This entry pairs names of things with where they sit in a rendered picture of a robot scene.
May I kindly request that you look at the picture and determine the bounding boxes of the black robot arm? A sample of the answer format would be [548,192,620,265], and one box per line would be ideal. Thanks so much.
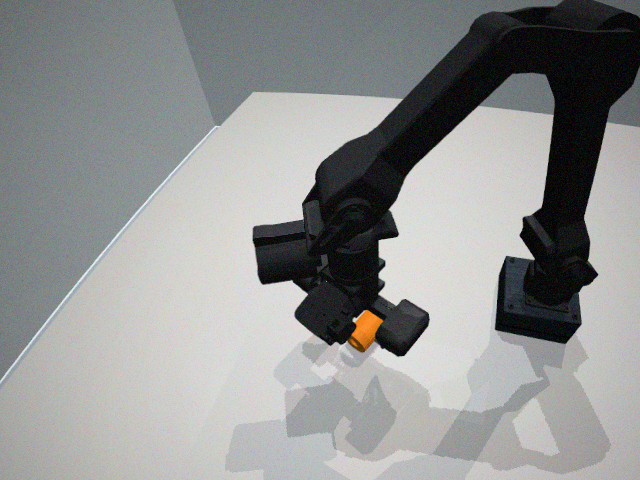
[252,0,640,346]

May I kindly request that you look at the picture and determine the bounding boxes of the orange knob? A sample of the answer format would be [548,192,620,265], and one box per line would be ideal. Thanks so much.
[348,310,383,352]

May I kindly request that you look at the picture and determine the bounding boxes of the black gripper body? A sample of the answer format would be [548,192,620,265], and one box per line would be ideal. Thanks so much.
[292,254,430,356]

